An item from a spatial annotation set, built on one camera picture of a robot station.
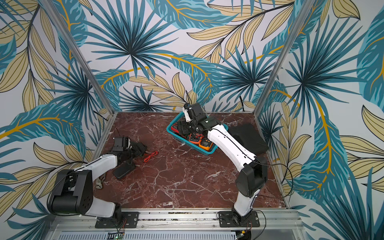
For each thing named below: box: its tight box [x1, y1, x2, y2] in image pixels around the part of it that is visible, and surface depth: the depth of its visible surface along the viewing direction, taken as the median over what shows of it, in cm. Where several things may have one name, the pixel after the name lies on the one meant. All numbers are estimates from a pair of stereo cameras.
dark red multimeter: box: [171, 122, 180, 134], surface depth 97 cm
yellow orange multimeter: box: [199, 139, 213, 151], surface depth 93 cm
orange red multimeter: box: [188, 133, 205, 145], surface depth 94 cm
